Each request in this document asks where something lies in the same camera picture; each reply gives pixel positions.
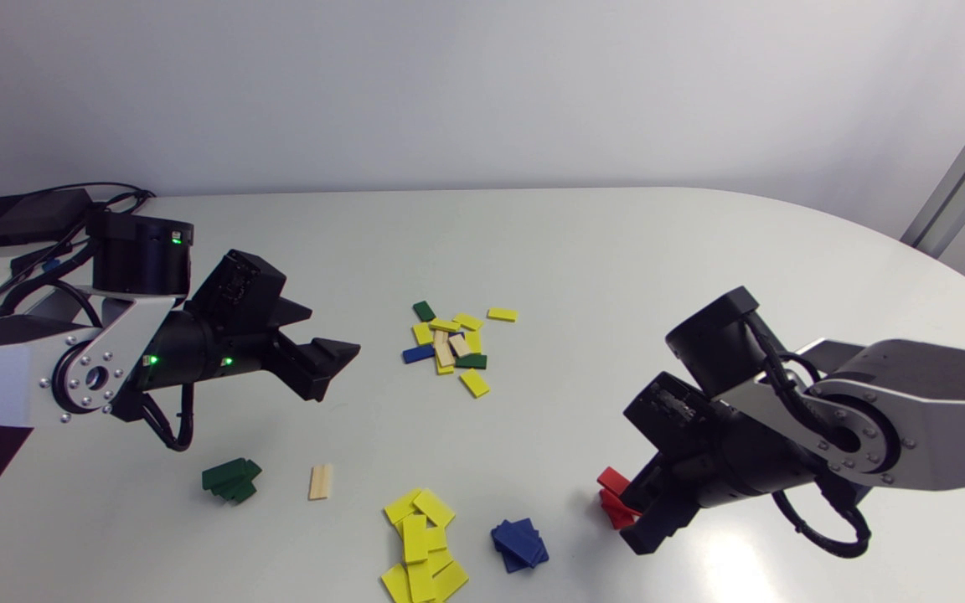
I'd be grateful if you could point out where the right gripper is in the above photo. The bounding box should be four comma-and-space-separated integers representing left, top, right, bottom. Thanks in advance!
619, 444, 751, 556

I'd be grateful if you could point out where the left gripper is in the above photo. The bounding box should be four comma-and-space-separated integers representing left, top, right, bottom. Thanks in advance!
261, 297, 361, 401

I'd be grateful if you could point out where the pile of blue wooden blocks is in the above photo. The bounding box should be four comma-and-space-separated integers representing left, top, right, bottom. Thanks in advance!
491, 518, 550, 575

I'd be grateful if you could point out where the pile of green wooden blocks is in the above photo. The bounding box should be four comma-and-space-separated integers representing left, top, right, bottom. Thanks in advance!
202, 458, 263, 504

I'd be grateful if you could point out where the pile of yellow wooden blocks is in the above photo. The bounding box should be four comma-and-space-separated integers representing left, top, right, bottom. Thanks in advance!
380, 526, 470, 603

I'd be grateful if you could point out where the black power brick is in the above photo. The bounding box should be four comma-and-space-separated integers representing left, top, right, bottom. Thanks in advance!
0, 188, 95, 250

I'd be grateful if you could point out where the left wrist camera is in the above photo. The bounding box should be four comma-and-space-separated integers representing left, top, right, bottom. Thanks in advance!
189, 250, 286, 336

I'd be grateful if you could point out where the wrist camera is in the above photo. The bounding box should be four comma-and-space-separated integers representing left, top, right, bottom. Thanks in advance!
189, 250, 286, 336
623, 373, 730, 457

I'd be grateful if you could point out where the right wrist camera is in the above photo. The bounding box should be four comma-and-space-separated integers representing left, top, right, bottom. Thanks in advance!
623, 373, 730, 457

